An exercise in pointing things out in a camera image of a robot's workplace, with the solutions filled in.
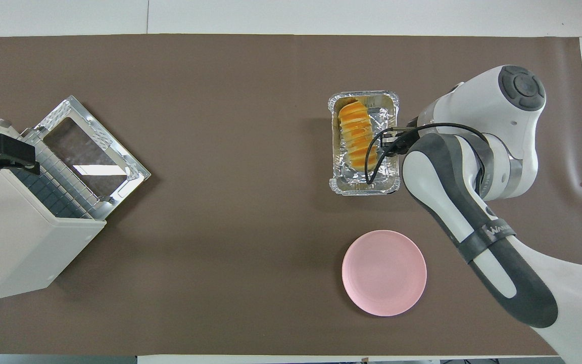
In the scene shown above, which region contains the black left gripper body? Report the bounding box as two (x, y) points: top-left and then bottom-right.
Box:
(0, 134), (36, 170)

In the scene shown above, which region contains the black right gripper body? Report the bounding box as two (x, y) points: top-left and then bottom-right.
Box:
(379, 126), (421, 156)

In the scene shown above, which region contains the golden bread loaf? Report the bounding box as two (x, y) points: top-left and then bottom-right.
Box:
(338, 100), (378, 171)

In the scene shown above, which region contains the aluminium foil tray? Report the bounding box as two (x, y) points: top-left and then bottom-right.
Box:
(327, 90), (402, 196)

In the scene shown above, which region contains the chrome glass oven door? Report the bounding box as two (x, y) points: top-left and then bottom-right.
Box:
(33, 95), (152, 220)

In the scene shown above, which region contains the white toaster oven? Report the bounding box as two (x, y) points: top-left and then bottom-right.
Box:
(0, 109), (107, 303)

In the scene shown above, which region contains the pink round plate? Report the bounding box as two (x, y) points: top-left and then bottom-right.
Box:
(342, 230), (428, 317)

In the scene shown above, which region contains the brown table mat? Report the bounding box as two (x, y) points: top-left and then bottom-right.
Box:
(0, 34), (582, 357)

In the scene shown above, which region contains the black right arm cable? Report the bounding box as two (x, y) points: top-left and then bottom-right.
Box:
(365, 123), (491, 185)

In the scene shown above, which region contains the metal oven wire rack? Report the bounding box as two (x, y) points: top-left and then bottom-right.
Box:
(18, 132), (102, 219)

